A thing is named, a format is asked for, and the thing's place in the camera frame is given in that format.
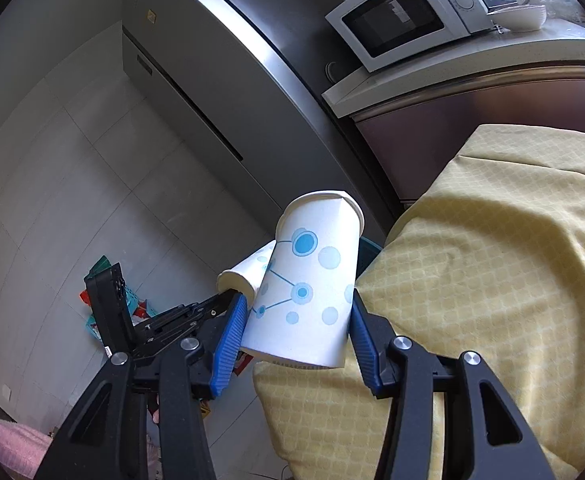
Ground blue plastic trash bin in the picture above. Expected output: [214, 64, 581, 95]
[355, 235, 385, 281]

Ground pink kitchen cabinet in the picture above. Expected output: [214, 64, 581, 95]
[322, 35, 585, 211]

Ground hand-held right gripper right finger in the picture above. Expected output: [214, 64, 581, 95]
[349, 289, 558, 480]

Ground pink cloth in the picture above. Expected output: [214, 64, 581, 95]
[0, 417, 53, 479]

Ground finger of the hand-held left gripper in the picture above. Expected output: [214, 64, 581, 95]
[145, 291, 240, 356]

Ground grey refrigerator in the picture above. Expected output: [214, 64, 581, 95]
[121, 0, 405, 248]

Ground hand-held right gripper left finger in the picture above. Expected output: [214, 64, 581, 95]
[32, 292, 249, 480]

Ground white paper cup blue dots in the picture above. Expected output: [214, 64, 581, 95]
[240, 190, 365, 368]
[217, 240, 278, 296]

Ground pile of colourful snack packets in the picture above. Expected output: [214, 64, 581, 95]
[79, 254, 154, 342]

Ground white bowl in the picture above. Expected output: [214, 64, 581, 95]
[492, 4, 548, 31]

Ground yellow patterned tablecloth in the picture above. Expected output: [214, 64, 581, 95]
[252, 124, 585, 480]

